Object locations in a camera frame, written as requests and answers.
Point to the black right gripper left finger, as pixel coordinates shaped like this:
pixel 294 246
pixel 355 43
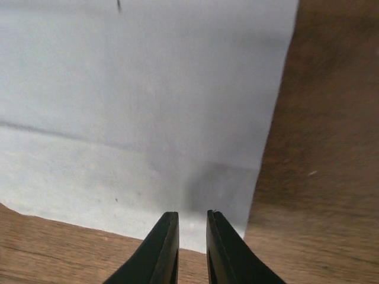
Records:
pixel 156 260

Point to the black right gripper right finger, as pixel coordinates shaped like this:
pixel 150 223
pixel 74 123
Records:
pixel 229 259

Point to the light blue cleaning cloth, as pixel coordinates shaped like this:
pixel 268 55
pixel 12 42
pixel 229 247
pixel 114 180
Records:
pixel 114 112

